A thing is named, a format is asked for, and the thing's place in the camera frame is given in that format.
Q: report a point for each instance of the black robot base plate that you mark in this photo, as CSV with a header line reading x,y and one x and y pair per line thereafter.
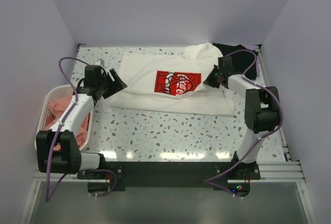
x,y
121,175

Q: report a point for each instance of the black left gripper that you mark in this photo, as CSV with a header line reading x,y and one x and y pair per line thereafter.
x,y
118,86

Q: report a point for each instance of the pink crumpled t-shirt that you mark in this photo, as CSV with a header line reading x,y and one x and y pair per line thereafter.
x,y
57,108

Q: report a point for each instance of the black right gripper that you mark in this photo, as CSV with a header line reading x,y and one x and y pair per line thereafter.
x,y
208,80

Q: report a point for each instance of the black folded t-shirt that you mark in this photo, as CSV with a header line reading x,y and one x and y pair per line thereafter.
x,y
240,60

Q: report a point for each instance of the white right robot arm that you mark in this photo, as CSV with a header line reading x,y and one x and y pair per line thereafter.
x,y
262,112

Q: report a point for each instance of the white plastic laundry basket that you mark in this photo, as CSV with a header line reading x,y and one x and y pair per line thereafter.
x,y
59,92

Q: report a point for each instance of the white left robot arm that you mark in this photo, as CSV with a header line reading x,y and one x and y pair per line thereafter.
x,y
57,148

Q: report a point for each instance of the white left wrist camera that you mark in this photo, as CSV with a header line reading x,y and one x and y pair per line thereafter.
x,y
99,62

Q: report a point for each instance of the aluminium frame rail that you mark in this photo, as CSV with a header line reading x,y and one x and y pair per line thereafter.
x,y
58,152

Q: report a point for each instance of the white t-shirt red print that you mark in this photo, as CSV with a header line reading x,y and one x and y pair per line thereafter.
x,y
173,83

